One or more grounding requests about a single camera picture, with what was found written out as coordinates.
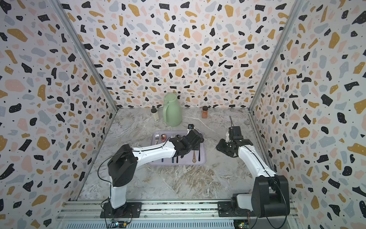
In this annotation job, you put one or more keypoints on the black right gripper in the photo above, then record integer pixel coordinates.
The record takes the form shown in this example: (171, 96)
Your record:
(220, 147)

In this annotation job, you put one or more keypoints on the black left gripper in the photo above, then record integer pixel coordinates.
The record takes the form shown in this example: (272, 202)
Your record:
(198, 146)

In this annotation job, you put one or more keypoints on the gold ornate fork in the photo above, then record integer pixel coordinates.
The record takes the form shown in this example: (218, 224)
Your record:
(194, 160)

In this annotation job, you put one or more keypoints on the grey marbled handle fork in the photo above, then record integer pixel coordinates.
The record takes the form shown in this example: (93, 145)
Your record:
(157, 137)

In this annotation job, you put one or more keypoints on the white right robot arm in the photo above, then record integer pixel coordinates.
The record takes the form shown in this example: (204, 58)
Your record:
(270, 194)

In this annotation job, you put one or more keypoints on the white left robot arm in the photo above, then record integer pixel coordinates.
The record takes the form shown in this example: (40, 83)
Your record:
(123, 164)

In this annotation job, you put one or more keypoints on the lilac plastic tray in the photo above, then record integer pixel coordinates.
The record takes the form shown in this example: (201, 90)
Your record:
(186, 160)

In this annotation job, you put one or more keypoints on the orange spice bottle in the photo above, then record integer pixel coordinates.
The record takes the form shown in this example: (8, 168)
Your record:
(205, 112)

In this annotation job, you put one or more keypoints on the green plastic jug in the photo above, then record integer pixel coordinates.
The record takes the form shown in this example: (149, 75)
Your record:
(172, 113)

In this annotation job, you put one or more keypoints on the white spice bottle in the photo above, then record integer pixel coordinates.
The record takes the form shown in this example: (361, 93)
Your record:
(155, 114)

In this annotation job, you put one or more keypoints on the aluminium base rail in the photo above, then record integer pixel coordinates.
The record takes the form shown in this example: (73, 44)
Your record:
(168, 214)

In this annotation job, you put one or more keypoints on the aluminium corner post right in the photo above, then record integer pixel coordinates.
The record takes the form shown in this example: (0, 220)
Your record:
(287, 27)

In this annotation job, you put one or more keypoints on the aluminium corner post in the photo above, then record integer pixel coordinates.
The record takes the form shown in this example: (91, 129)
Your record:
(57, 7)
(287, 27)

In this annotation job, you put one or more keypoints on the aluminium corner post left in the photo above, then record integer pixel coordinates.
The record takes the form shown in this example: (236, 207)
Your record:
(57, 7)

